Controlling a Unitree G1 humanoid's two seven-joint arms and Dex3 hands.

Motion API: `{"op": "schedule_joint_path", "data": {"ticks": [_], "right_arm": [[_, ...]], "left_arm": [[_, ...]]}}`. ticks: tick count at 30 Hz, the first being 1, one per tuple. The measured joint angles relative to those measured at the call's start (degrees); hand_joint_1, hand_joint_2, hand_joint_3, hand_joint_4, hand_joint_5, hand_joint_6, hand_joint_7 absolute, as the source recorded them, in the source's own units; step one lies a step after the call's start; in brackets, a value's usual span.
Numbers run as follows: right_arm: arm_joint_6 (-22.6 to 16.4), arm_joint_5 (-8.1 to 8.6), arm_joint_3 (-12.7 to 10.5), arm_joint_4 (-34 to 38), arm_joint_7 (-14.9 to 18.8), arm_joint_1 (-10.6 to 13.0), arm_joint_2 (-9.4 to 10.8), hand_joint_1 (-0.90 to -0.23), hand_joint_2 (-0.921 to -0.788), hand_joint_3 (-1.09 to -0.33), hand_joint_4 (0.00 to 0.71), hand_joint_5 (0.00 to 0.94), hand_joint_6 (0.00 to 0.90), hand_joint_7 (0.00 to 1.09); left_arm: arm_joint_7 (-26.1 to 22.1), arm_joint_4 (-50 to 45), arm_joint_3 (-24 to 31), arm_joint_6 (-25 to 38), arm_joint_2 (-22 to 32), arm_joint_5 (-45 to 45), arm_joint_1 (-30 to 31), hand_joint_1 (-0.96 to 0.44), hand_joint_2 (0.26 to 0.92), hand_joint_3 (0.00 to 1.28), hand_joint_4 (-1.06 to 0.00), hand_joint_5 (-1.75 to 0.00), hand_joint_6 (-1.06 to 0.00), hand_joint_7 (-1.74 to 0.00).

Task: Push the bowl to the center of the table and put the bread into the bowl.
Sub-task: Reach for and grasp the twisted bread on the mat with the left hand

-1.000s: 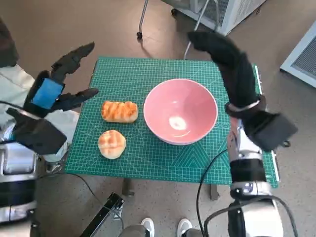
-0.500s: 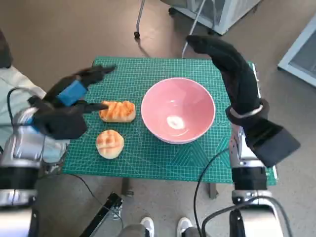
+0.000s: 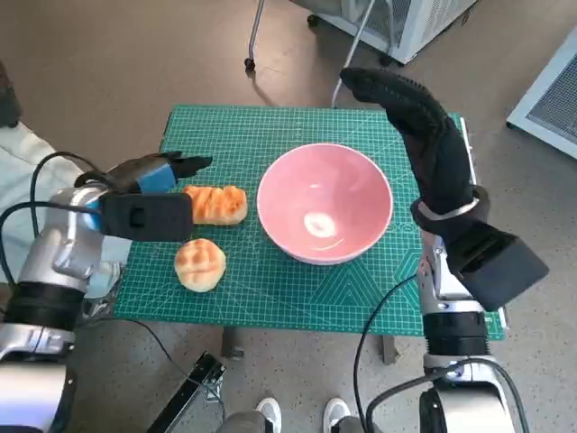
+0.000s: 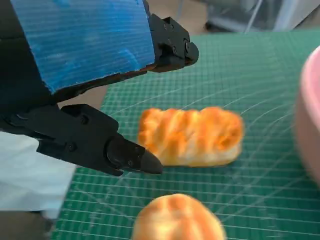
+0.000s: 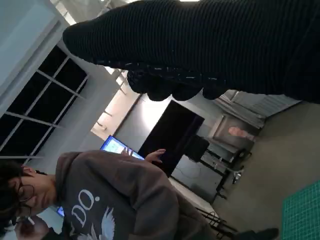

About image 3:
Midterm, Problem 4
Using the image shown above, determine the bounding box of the person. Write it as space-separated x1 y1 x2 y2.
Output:
0 60 133 301
220 396 384 433

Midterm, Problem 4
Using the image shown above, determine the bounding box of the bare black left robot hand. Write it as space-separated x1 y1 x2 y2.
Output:
103 151 215 196

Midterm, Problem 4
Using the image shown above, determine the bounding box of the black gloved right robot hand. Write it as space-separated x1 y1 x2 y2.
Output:
339 66 477 217

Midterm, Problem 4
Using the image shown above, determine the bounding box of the white framed vent panel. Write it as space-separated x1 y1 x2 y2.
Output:
505 26 577 161

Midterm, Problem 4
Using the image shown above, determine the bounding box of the black metal frame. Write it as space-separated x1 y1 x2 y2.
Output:
146 351 226 433

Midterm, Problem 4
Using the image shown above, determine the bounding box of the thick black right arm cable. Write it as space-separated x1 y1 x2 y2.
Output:
365 373 452 433

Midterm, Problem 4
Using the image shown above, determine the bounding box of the long striped toy bread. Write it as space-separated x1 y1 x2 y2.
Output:
183 184 249 226

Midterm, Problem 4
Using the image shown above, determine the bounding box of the pink bowl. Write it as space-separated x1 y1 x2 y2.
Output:
255 143 393 266

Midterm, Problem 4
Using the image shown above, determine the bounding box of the black table leg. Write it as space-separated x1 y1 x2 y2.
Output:
381 334 398 365
221 327 244 360

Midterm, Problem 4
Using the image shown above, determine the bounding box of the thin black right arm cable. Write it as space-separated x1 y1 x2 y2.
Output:
353 273 423 433

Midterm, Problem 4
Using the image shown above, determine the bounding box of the white vented cabinet on castors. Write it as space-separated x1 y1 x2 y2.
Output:
308 0 479 67

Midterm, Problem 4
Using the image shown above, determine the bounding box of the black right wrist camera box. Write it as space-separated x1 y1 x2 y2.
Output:
444 220 551 312

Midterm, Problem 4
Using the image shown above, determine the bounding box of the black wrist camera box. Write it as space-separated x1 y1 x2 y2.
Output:
444 220 551 312
98 192 194 244

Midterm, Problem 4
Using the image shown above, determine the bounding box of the round toy bread bun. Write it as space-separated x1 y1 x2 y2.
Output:
174 238 227 293

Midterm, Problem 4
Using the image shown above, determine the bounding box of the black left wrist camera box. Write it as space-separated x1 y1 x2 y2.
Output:
98 192 194 244

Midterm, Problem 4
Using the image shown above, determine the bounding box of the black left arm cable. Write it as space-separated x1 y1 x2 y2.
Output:
0 201 103 285
31 151 116 202

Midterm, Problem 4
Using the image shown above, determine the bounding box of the green cutting mat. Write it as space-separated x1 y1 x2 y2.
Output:
110 104 507 340

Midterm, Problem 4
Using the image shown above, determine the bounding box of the thin black floor cable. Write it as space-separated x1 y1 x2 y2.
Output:
83 315 226 420

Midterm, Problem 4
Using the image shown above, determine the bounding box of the grey metal-legged chair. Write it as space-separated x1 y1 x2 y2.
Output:
243 0 405 109

